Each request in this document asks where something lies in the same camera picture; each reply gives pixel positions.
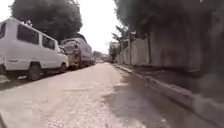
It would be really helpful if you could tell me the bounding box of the vehicle under grey cover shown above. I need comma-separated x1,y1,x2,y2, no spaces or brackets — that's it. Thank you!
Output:
59,33,96,70

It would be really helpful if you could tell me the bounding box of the large dark tree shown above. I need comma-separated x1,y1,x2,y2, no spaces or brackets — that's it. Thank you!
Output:
9,0,84,44

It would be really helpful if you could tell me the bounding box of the grey concrete road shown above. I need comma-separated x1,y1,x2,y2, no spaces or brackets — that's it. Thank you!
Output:
0,62,214,128

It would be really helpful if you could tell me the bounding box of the white van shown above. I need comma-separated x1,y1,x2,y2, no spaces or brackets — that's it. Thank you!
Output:
0,17,70,82

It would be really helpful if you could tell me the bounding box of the pale concrete wall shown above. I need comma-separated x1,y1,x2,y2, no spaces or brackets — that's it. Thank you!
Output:
114,19,224,73

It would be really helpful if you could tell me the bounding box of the concrete kerb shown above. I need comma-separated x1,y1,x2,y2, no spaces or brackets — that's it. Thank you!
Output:
111,63,224,127

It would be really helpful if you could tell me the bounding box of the dark pavement strip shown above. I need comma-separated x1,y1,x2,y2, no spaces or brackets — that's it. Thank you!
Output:
119,64,224,101

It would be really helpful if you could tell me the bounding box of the row of trees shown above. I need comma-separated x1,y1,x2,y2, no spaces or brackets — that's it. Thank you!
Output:
108,0,224,76

